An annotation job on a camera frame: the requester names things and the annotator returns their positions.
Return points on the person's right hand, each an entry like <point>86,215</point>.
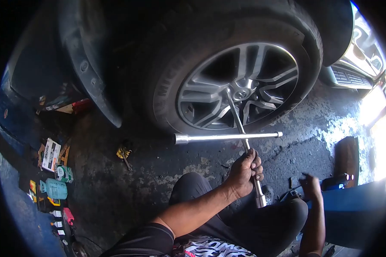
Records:
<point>311,188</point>

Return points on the person's left hand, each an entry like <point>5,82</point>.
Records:
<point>241,176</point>

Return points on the person's left fingers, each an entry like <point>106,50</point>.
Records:
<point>258,167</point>

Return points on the chrome cross wheel wrench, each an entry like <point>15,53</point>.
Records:
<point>228,137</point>

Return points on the person's legs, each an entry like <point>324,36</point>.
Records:
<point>260,226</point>

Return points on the car wheel with alloy rim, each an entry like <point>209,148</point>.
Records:
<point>238,86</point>

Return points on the brown wooden block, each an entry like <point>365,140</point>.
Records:
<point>347,160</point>

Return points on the car side step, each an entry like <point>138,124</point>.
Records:
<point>350,77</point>

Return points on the person's body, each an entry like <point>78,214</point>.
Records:
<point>148,242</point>

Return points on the car body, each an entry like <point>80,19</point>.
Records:
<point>337,29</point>

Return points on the red box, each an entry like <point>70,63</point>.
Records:
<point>81,104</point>

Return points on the green and white box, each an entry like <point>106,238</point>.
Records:
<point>64,173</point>

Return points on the pink bottle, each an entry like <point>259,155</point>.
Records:
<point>68,216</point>

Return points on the black mud flap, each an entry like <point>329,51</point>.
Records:
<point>83,67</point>

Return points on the teal gas cylinder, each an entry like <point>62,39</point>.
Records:
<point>54,189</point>

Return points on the white and black carton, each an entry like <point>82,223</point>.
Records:
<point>50,154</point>

